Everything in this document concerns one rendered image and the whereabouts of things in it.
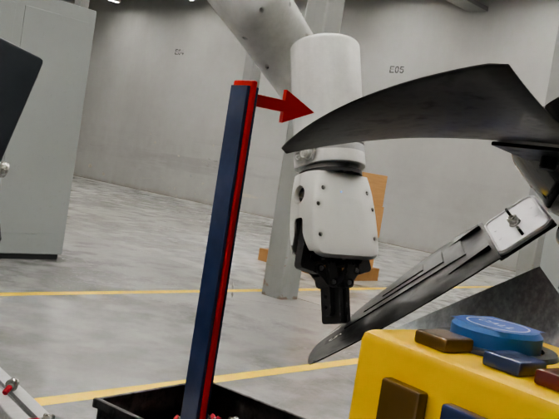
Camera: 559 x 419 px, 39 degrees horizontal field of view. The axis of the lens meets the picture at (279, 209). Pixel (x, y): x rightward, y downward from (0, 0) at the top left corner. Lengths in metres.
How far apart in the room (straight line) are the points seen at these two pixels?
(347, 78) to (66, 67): 6.42
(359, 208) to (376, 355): 0.58
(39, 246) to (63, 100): 1.30
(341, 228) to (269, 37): 0.27
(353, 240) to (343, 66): 0.20
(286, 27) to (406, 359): 0.73
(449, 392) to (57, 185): 7.05
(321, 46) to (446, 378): 0.66
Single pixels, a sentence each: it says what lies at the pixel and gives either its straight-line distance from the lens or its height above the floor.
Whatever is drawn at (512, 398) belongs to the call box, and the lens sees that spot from 0.31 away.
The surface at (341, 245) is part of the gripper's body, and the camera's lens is 0.89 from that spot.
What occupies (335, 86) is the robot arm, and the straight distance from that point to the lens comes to 0.93.
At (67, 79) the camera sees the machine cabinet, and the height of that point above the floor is 1.60.
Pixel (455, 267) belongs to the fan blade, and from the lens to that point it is 0.85.
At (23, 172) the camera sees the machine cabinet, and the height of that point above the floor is 0.75.
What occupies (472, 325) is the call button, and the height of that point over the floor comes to 1.08.
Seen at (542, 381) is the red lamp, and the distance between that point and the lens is 0.31.
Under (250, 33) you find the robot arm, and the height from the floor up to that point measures 1.29.
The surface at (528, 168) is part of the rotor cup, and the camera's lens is 0.87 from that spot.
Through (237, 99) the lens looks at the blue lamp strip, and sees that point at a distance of 0.56.
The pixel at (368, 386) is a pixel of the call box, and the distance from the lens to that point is 0.36.
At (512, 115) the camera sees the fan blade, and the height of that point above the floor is 1.20.
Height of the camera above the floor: 1.14
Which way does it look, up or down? 3 degrees down
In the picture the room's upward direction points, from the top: 9 degrees clockwise
